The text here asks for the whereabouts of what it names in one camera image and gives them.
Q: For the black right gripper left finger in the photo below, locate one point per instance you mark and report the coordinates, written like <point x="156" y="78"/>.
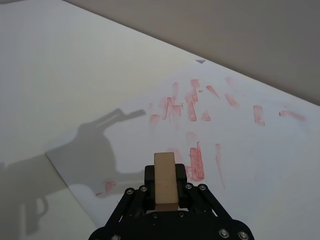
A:
<point x="136" y="200"/>

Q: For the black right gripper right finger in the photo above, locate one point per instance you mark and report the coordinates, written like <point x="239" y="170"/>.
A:
<point x="197" y="197"/>

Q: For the tan wooden block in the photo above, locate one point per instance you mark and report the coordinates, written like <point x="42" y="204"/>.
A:
<point x="165" y="180"/>

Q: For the white sheet with red marks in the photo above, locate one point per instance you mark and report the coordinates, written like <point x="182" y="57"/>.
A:
<point x="250" y="162"/>

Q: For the small dark triangular piece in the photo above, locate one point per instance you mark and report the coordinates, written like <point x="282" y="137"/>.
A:
<point x="200" y="61"/>

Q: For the white table cloth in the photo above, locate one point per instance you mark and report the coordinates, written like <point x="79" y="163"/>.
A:
<point x="62" y="62"/>

